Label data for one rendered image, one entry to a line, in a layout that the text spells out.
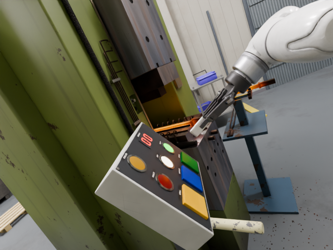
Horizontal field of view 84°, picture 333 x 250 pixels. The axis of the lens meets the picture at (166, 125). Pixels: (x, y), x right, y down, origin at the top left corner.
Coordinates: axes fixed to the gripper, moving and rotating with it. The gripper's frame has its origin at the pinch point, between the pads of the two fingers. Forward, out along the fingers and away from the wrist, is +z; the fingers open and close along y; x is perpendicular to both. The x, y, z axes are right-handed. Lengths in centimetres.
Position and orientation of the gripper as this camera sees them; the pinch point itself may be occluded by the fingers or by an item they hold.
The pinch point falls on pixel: (199, 126)
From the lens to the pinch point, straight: 63.5
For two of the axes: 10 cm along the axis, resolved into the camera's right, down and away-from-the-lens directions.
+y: 0.5, -3.1, 9.5
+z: -5.9, 7.5, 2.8
